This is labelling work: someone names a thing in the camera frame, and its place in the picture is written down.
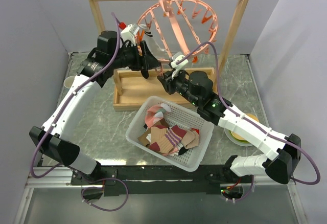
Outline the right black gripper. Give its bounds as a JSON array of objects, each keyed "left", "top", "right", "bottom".
[{"left": 156, "top": 68, "right": 200, "bottom": 107}]

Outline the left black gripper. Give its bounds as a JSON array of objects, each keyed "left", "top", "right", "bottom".
[{"left": 110, "top": 40, "right": 160, "bottom": 71}]

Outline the wooden hanger rack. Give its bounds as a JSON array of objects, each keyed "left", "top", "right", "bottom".
[{"left": 86, "top": 0, "right": 252, "bottom": 111}]

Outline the white plastic basket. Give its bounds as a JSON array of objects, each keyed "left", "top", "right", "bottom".
[{"left": 126, "top": 96, "right": 214, "bottom": 172}]

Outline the pink round clip hanger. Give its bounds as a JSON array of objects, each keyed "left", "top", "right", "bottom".
[{"left": 136, "top": 0, "right": 218, "bottom": 63}]

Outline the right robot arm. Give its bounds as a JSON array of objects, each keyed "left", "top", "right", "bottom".
[{"left": 157, "top": 70, "right": 301, "bottom": 184}]

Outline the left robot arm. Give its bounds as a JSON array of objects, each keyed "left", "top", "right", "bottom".
[{"left": 29, "top": 31, "right": 160, "bottom": 184}]

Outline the pile of socks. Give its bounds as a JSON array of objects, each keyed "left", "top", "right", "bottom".
[{"left": 138, "top": 103, "right": 200, "bottom": 156}]

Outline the light blue mug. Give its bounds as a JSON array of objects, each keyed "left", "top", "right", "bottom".
[{"left": 63, "top": 76, "right": 75, "bottom": 89}]

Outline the yellow bowl on plate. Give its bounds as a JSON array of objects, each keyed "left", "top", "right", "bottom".
[{"left": 223, "top": 113, "right": 259, "bottom": 147}]

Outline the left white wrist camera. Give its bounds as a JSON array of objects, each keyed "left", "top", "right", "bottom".
[{"left": 121, "top": 24, "right": 139, "bottom": 45}]

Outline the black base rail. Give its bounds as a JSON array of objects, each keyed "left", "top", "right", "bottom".
[{"left": 71, "top": 165, "right": 252, "bottom": 196}]

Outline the aluminium frame rail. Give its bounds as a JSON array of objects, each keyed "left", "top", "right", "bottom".
[{"left": 24, "top": 164, "right": 297, "bottom": 189}]

